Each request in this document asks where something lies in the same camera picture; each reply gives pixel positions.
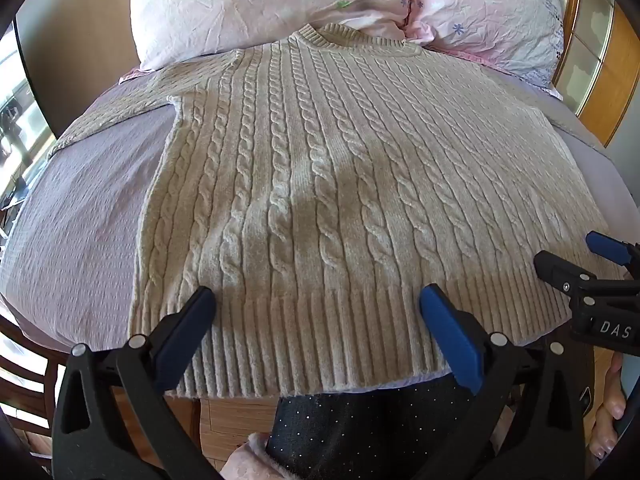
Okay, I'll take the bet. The pink floral pillow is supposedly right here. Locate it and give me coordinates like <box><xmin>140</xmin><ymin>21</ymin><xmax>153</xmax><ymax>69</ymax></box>
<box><xmin>407</xmin><ymin>0</ymin><xmax>568</xmax><ymax>101</ymax></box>
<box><xmin>129</xmin><ymin>0</ymin><xmax>418</xmax><ymax>73</ymax></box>

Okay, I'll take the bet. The wooden headboard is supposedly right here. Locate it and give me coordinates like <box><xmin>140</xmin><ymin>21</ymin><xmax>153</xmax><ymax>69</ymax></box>
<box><xmin>550</xmin><ymin>0</ymin><xmax>640</xmax><ymax>150</ymax></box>

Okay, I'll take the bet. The person's right hand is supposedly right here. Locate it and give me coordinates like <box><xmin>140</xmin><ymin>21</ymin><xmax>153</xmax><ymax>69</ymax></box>
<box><xmin>589</xmin><ymin>359</ymin><xmax>627</xmax><ymax>461</ymax></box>

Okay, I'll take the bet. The cream cable-knit sweater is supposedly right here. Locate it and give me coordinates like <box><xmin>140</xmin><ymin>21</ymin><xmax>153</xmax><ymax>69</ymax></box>
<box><xmin>49</xmin><ymin>23</ymin><xmax>632</xmax><ymax>402</ymax></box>

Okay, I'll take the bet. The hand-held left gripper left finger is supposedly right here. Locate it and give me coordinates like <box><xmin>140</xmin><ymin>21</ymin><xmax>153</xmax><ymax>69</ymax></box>
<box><xmin>52</xmin><ymin>286</ymin><xmax>218</xmax><ymax>480</ymax></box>

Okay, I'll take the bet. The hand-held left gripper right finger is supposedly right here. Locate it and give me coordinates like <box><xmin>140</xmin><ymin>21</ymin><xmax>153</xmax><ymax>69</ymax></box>
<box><xmin>418</xmin><ymin>283</ymin><xmax>587</xmax><ymax>480</ymax></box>

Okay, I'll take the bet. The person's dark dotted pants leg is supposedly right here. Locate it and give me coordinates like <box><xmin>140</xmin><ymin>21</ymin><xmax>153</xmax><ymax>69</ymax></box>
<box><xmin>264</xmin><ymin>379</ymin><xmax>497</xmax><ymax>480</ymax></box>

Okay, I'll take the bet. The dark wooden chair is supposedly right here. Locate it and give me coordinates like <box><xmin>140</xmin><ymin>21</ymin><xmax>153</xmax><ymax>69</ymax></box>
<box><xmin>0</xmin><ymin>302</ymin><xmax>68</xmax><ymax>463</ymax></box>

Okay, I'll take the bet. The pink fluffy slipper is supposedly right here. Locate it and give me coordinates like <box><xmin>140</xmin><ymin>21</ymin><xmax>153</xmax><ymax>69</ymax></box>
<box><xmin>219</xmin><ymin>432</ymin><xmax>282</xmax><ymax>480</ymax></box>

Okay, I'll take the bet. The window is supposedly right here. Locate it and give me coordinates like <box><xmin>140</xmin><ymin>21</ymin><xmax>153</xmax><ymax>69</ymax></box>
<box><xmin>0</xmin><ymin>22</ymin><xmax>57</xmax><ymax>243</ymax></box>

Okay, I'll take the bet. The lilac bed sheet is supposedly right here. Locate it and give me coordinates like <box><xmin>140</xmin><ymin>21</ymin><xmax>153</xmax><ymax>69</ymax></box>
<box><xmin>0</xmin><ymin>60</ymin><xmax>640</xmax><ymax>356</ymax></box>

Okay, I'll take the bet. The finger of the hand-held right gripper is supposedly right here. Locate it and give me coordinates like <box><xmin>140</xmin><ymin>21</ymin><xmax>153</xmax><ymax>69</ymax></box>
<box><xmin>533</xmin><ymin>250</ymin><xmax>608</xmax><ymax>312</ymax></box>
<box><xmin>585</xmin><ymin>231</ymin><xmax>640</xmax><ymax>268</ymax></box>

